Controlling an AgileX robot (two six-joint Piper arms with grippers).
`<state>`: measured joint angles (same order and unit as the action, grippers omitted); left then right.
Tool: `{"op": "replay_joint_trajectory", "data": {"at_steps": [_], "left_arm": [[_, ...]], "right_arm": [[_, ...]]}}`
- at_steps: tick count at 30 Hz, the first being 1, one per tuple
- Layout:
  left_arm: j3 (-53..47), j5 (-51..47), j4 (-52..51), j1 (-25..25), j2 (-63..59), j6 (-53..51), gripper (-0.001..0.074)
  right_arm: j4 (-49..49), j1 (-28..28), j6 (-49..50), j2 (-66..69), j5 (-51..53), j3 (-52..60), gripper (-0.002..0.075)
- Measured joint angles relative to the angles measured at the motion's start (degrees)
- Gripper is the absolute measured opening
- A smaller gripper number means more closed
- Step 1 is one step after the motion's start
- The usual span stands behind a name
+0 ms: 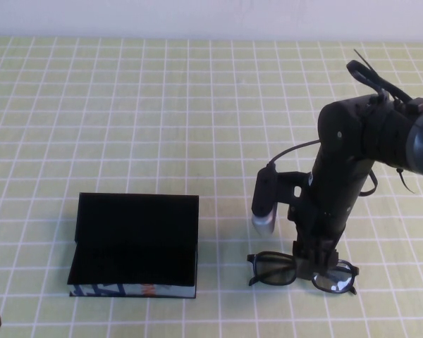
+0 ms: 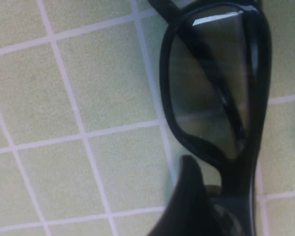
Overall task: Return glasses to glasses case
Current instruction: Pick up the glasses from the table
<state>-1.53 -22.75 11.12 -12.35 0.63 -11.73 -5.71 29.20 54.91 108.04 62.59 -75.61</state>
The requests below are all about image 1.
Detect black zip tie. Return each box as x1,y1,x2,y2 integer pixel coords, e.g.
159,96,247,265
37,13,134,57
353,48,405,103
396,168,416,194

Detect black glasses case patterned side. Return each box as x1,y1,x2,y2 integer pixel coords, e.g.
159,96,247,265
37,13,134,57
67,192,201,299

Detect green checked tablecloth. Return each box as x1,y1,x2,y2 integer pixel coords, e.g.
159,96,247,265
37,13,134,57
0,35,423,338

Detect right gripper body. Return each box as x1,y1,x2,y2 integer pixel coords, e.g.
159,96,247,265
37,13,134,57
290,196,362,263

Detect black camera cable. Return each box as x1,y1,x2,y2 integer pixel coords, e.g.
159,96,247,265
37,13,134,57
266,58,415,199

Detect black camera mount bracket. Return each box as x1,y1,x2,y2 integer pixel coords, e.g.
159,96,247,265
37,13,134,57
274,170,317,214

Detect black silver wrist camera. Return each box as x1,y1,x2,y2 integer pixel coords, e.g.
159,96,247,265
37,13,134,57
252,164,278,237

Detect black framed glasses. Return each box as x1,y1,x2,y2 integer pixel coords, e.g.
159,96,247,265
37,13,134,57
247,251,360,296

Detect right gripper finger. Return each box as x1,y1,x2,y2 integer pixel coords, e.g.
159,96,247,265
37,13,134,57
317,249,340,276
295,258,319,280

